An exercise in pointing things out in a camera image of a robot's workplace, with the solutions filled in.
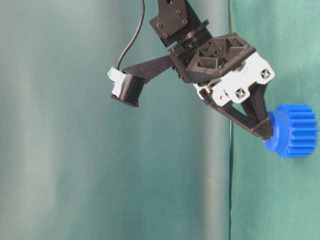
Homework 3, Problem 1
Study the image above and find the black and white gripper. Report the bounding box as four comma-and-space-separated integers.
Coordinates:
169, 33, 275, 140

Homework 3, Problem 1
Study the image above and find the small blue plastic gear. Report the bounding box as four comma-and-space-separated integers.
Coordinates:
262, 104, 320, 159

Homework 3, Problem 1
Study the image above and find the green upright backdrop board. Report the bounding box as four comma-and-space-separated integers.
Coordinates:
230, 0, 320, 240

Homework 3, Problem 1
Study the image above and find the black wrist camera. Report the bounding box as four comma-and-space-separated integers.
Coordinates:
107, 66, 146, 108

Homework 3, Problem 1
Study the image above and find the black camera cable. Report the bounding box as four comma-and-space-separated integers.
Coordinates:
116, 0, 146, 71

